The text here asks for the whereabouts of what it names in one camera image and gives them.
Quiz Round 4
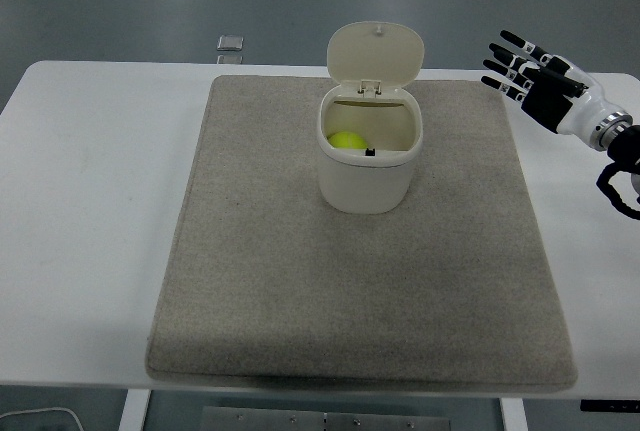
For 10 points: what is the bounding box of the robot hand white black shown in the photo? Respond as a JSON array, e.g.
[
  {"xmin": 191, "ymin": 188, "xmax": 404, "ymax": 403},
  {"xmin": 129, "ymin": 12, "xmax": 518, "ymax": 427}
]
[{"xmin": 480, "ymin": 28, "xmax": 622, "ymax": 137}]

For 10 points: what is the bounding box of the yellow tennis ball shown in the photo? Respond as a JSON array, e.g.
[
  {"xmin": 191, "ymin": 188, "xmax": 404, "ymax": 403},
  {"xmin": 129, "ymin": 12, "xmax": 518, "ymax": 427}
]
[{"xmin": 327, "ymin": 130, "xmax": 370, "ymax": 152}]

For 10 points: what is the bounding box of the cream bin with flip lid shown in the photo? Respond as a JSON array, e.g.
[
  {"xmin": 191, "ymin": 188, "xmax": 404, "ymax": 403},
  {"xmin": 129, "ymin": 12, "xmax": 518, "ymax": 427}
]
[{"xmin": 316, "ymin": 22, "xmax": 426, "ymax": 215}]

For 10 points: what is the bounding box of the beige grey felt mat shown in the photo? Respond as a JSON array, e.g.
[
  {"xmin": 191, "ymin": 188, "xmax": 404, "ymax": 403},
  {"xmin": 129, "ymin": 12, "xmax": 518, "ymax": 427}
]
[{"xmin": 144, "ymin": 74, "xmax": 579, "ymax": 393}]

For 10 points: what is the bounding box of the black table control panel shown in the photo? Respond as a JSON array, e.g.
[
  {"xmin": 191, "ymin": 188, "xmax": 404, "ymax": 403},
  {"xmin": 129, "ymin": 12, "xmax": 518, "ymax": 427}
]
[{"xmin": 579, "ymin": 399, "xmax": 640, "ymax": 413}]

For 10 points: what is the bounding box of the white table leg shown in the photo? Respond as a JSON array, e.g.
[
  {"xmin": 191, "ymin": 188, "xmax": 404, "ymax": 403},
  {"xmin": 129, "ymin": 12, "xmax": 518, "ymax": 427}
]
[
  {"xmin": 499, "ymin": 397, "xmax": 526, "ymax": 431},
  {"xmin": 118, "ymin": 389, "xmax": 151, "ymax": 431}
]

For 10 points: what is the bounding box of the white cable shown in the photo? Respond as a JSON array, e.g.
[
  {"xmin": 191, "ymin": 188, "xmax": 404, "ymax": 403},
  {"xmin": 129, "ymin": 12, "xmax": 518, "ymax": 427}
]
[{"xmin": 0, "ymin": 406, "xmax": 84, "ymax": 431}]

